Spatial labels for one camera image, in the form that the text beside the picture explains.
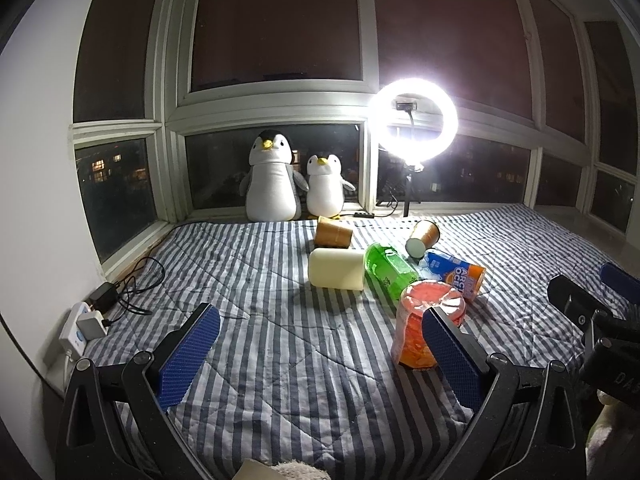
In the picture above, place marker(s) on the white power strip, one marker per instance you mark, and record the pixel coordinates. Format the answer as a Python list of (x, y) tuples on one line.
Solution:
[(70, 340)]

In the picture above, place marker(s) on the cream foam cup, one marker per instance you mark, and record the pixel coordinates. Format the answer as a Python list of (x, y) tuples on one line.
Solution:
[(335, 269)]

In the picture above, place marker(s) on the black bar on sill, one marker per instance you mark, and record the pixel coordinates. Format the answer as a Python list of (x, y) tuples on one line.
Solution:
[(359, 214)]

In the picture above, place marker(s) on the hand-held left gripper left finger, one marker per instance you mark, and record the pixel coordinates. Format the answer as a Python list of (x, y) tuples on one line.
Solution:
[(190, 355)]

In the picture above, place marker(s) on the cream fluffy clothing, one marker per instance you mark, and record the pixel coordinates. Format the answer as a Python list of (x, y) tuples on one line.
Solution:
[(300, 471)]

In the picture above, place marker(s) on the small penguin plush toy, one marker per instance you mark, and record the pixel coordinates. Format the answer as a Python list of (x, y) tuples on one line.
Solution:
[(324, 190)]

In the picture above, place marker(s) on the white window frame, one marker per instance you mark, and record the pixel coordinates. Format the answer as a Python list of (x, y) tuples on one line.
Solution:
[(170, 110)]

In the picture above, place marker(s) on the green plastic bottle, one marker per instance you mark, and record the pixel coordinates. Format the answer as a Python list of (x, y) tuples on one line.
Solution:
[(390, 270)]

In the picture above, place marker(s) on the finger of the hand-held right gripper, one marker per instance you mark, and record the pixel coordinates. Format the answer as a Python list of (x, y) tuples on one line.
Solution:
[(575, 302), (622, 284)]

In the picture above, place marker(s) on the grey white striped blanket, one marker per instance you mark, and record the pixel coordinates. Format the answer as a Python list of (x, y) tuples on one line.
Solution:
[(300, 360)]

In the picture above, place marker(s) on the brown paper cup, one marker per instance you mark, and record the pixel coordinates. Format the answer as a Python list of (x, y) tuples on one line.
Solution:
[(424, 237), (334, 232)]

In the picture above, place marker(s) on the black power adapter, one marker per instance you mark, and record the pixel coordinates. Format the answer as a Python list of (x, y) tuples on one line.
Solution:
[(104, 296)]

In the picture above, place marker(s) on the white charger plug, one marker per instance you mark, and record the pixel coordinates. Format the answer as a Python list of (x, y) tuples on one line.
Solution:
[(91, 326)]

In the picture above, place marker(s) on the black tripod stand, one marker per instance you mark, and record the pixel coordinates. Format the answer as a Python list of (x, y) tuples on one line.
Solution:
[(411, 185)]

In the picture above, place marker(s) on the orange plastic jar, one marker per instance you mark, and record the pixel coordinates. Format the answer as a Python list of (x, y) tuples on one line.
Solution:
[(412, 330)]

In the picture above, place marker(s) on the large penguin plush toy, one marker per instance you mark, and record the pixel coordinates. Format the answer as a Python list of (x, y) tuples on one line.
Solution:
[(270, 185)]

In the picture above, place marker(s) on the person's right forearm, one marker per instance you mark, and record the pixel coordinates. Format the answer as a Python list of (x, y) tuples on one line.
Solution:
[(620, 440)]

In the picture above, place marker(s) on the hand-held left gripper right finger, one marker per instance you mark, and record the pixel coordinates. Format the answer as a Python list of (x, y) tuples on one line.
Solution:
[(452, 360)]

